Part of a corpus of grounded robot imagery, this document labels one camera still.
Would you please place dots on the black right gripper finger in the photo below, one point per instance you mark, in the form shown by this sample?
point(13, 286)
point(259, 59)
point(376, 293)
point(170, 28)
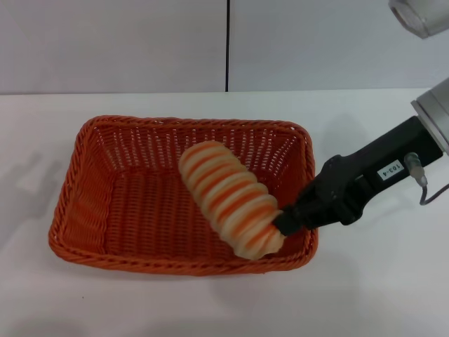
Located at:
point(301, 208)
point(289, 223)

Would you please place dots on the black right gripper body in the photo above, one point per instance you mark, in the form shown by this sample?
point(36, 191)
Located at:
point(368, 165)

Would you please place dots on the orange striped bread roll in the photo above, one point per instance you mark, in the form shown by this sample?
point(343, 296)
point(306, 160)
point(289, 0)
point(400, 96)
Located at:
point(228, 200)

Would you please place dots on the orange woven rectangular basket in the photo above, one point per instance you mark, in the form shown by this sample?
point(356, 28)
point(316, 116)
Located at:
point(140, 210)

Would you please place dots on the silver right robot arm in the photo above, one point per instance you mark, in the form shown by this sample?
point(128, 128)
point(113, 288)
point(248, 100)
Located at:
point(435, 105)

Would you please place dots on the black vertical wall strip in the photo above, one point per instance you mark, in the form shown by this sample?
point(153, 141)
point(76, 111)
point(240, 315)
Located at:
point(227, 45)

